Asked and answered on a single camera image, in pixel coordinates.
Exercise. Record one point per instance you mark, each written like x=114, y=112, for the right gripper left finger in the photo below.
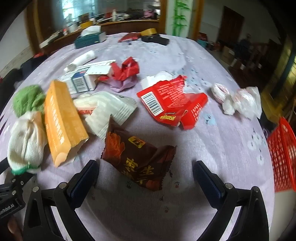
x=40, y=223

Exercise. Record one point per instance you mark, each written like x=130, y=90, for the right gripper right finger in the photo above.
x=251, y=222

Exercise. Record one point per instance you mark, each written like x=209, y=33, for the white green knit glove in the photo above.
x=26, y=144

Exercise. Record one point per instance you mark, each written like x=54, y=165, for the orange cardboard box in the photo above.
x=65, y=131

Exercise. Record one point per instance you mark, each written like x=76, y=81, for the dark brown snack wrapper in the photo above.
x=140, y=161

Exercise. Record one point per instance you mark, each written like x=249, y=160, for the white plastic bag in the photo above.
x=246, y=101

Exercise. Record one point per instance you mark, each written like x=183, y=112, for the white red wrapper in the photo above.
x=220, y=92

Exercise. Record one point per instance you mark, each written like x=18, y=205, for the white blue medicine box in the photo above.
x=84, y=78

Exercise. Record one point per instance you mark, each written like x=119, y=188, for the torn red cardboard box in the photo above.
x=168, y=104

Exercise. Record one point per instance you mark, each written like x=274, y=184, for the white spray bottle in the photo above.
x=79, y=61

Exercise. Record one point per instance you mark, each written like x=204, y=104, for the red paper bag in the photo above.
x=121, y=77

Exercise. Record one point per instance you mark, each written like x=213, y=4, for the red plastic mesh basket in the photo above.
x=282, y=145

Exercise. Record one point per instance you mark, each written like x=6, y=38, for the black sofa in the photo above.
x=7, y=86

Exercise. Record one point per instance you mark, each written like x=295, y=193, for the floral purple tablecloth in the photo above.
x=231, y=146

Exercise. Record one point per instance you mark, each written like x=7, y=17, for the dark green tissue box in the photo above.
x=90, y=36

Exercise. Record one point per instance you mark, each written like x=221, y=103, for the red envelope packet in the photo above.
x=130, y=37

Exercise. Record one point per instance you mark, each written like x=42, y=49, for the black flat device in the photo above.
x=155, y=39

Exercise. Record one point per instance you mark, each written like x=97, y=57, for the yellow tape roll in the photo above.
x=148, y=32

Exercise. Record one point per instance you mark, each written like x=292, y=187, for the wooden sideboard cabinet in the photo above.
x=50, y=46

